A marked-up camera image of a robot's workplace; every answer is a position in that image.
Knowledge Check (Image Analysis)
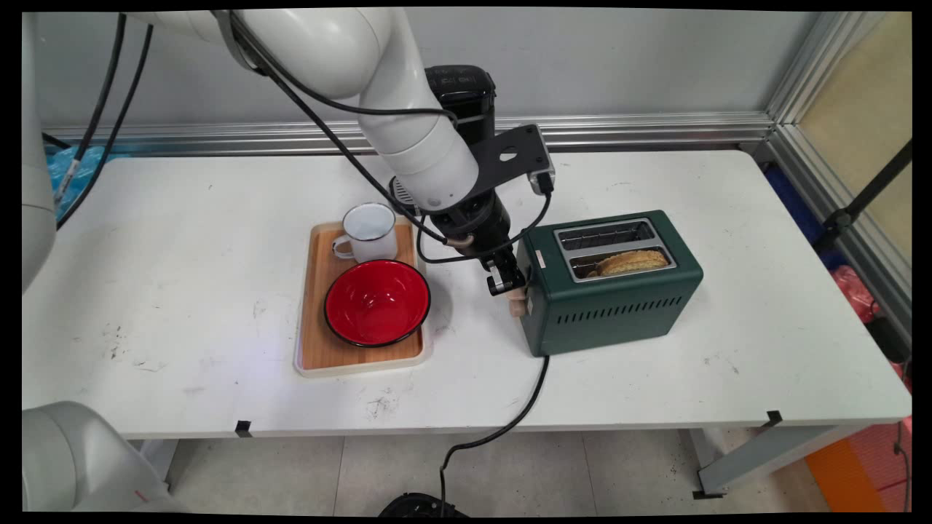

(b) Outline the red bowl black rim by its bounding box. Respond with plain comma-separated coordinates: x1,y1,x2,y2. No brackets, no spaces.
324,259,432,349

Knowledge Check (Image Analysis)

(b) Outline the red plastic bag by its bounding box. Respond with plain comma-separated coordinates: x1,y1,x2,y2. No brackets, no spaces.
832,265,882,325

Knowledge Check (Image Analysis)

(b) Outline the grey table leg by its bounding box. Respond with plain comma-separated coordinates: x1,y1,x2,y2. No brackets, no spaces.
131,439,179,485
688,426,867,499

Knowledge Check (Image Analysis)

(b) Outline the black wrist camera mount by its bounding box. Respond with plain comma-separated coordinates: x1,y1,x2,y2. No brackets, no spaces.
466,124,548,197

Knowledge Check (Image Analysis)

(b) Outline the black round floor object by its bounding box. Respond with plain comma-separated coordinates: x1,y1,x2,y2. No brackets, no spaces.
379,493,467,517

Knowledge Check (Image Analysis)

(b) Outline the toasted bread slice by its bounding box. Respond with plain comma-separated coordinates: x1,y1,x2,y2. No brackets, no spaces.
588,250,671,277

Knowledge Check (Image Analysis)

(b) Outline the green two-slot toaster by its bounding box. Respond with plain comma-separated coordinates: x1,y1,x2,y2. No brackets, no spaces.
508,210,705,358

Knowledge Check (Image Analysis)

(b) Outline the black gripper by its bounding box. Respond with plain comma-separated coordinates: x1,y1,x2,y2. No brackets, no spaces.
428,188,528,297

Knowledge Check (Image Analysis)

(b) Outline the aluminium frame rail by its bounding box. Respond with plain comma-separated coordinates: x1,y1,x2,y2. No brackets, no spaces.
765,124,912,336
44,111,774,155

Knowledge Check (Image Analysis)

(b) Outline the aluminium frame post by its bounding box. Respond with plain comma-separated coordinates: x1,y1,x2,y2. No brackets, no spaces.
765,11,885,124

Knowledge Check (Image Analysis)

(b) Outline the black coffee machine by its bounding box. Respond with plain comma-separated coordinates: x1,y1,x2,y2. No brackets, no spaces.
390,65,498,213

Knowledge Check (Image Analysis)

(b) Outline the light blue bubble wrap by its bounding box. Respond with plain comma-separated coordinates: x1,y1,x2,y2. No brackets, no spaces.
45,144,110,219

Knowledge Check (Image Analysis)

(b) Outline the black tripod leg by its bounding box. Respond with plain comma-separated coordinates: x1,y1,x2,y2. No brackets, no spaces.
812,138,912,255

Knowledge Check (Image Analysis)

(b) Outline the thin black floor cable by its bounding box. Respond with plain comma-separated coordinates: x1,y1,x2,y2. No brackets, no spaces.
894,422,912,510

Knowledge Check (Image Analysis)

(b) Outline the black camera cable loop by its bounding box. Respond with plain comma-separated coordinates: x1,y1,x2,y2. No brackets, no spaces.
416,191,552,264

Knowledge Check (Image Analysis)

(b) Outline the black toaster power cable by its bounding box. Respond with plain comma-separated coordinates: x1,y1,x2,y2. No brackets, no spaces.
439,354,550,510

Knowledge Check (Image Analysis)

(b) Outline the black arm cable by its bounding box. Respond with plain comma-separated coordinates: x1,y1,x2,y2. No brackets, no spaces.
229,11,449,245
251,55,459,128

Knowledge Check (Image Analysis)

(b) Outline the white enamel mug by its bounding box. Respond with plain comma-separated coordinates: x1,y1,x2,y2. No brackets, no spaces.
332,202,399,263

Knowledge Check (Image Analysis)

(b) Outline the black hanging cable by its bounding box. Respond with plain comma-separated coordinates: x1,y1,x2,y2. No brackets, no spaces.
57,24,155,228
55,13,128,205

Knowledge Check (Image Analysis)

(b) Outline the dark blue sheet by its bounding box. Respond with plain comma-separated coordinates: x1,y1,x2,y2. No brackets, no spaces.
765,164,827,247

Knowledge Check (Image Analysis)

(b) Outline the wooden serving tray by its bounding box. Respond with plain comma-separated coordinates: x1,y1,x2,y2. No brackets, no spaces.
293,215,435,378

